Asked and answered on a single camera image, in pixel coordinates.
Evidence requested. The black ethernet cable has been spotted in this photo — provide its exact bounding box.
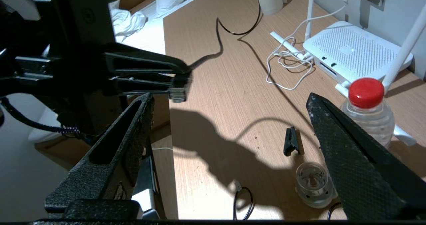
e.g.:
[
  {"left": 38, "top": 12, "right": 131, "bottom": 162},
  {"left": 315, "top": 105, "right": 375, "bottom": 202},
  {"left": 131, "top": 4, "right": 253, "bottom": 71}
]
[{"left": 168, "top": 0, "right": 263, "bottom": 102}]

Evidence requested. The black cable with white tag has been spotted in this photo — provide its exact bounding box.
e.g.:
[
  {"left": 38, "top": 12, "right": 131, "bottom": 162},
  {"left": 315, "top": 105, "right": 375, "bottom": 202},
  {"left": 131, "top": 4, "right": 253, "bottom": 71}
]
[{"left": 233, "top": 182, "right": 255, "bottom": 220}]

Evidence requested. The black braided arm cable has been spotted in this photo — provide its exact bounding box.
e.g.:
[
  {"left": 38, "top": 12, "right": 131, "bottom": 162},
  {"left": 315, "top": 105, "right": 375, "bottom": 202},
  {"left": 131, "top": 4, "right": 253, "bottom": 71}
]
[{"left": 0, "top": 97, "right": 82, "bottom": 134}]

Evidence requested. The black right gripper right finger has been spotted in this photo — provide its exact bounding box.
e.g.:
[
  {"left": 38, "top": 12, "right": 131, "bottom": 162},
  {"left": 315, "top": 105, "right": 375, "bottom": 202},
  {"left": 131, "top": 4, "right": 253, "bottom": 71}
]
[{"left": 306, "top": 93, "right": 426, "bottom": 220}]

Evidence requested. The small white clear-dome humidifier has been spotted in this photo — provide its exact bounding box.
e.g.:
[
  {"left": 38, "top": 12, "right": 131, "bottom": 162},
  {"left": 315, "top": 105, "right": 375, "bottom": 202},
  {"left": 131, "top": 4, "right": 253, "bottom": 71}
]
[{"left": 295, "top": 162, "right": 338, "bottom": 209}]

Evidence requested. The white wifi router with antennas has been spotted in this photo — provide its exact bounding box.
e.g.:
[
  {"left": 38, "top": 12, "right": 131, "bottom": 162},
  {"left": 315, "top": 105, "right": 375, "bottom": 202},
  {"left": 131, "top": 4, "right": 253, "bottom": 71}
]
[{"left": 270, "top": 0, "right": 426, "bottom": 147}]

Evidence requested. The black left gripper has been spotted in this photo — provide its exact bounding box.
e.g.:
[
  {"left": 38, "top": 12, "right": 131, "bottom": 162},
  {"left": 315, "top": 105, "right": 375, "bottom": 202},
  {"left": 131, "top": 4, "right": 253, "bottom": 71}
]
[{"left": 0, "top": 0, "right": 192, "bottom": 136}]

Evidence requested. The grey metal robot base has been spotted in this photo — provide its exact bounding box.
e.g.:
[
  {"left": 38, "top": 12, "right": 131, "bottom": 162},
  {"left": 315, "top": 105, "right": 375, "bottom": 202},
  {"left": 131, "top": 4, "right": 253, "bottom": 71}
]
[{"left": 131, "top": 145, "right": 167, "bottom": 220}]

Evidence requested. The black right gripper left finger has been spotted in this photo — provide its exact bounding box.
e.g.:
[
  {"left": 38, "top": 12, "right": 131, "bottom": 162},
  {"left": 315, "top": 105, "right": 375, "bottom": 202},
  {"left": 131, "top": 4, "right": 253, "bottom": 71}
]
[{"left": 44, "top": 93, "right": 155, "bottom": 220}]

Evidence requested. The white crumpled cloth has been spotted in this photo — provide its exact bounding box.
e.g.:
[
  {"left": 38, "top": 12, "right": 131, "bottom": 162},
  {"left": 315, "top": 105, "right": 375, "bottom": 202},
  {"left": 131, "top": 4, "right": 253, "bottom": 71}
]
[{"left": 111, "top": 9, "right": 147, "bottom": 43}]

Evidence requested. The white toilet paper roll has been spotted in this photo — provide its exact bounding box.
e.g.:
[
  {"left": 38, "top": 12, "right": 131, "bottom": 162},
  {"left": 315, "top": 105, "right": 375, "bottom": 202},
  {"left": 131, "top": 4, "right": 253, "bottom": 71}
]
[{"left": 254, "top": 0, "right": 287, "bottom": 16}]

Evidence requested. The small black plastic clip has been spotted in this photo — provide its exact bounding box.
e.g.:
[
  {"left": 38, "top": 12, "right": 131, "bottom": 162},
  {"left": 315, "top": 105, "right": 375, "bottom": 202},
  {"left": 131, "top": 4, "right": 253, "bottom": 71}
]
[{"left": 283, "top": 127, "right": 305, "bottom": 157}]

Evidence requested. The clear water bottle red cap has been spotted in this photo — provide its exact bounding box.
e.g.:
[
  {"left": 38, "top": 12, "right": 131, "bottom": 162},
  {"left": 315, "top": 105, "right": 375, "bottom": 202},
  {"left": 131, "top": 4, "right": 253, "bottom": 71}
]
[{"left": 339, "top": 78, "right": 396, "bottom": 149}]

